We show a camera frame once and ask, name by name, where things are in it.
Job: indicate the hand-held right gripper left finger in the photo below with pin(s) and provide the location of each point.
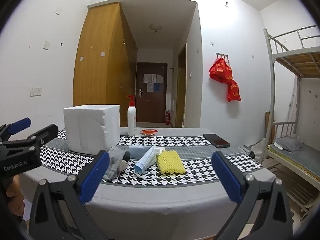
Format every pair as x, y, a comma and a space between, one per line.
95, 173

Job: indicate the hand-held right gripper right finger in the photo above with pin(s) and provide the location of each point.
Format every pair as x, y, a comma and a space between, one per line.
226, 176

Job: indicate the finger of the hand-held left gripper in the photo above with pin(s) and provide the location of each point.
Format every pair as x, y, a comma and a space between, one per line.
45, 133
20, 125

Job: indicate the light grey knit glove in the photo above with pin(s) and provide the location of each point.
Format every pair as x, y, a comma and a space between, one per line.
115, 162

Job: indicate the white foam box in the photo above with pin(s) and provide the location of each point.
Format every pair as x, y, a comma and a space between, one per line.
90, 130

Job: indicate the dark grey cloth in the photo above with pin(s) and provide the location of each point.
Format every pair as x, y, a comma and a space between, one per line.
138, 152

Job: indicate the blue face mask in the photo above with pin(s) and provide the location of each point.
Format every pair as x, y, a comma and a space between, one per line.
145, 160

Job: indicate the yellow sponge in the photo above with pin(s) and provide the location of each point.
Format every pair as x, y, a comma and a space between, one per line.
170, 162

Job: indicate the white cloth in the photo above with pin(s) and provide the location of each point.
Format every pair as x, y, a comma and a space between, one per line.
158, 150

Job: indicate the person's left hand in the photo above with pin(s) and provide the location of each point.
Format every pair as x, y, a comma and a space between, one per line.
16, 192

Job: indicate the houndstooth table cloth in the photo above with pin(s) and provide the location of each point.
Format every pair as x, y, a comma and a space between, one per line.
200, 167

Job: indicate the black metal clamp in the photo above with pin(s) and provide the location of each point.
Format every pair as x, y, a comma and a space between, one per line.
248, 152

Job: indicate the black smartphone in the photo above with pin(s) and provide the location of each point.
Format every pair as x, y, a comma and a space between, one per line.
216, 140

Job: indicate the white tube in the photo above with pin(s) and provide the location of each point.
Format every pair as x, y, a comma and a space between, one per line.
278, 145

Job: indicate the white pump bottle red cap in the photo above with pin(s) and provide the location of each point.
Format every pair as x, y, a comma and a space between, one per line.
131, 120

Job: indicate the brown wooden board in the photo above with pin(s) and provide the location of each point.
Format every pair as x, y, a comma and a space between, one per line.
269, 127

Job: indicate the red snack packet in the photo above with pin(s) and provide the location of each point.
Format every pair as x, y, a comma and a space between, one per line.
148, 132

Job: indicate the red fire extinguisher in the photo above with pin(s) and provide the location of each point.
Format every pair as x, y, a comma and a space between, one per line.
167, 118

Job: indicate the wooden wardrobe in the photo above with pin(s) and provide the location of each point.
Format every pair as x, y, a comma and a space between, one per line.
100, 67

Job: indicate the dark brown door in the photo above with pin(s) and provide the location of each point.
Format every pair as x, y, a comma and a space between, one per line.
151, 105

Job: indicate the red plastic bags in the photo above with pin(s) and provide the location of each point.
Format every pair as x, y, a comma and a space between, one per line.
225, 75

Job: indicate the white paper notice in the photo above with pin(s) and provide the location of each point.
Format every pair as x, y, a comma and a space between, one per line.
159, 78
150, 87
146, 78
153, 78

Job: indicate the blue paper notice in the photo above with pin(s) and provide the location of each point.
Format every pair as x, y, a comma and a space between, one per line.
156, 87

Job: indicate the metal bunk bed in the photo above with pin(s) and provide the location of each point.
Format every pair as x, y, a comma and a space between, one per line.
295, 60

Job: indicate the round ceiling lamp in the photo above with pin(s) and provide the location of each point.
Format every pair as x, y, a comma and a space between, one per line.
155, 27

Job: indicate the white wall socket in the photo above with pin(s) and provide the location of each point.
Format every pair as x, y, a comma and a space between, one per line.
32, 91

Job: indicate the white wall switch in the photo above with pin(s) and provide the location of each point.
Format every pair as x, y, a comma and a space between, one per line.
39, 91

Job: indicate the white wall cover plate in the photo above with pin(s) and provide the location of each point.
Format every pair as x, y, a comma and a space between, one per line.
47, 45
58, 10

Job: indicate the wooden side door frame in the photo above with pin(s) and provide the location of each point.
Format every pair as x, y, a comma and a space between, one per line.
180, 85

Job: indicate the metal wall hook rack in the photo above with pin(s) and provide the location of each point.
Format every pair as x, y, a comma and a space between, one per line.
222, 54

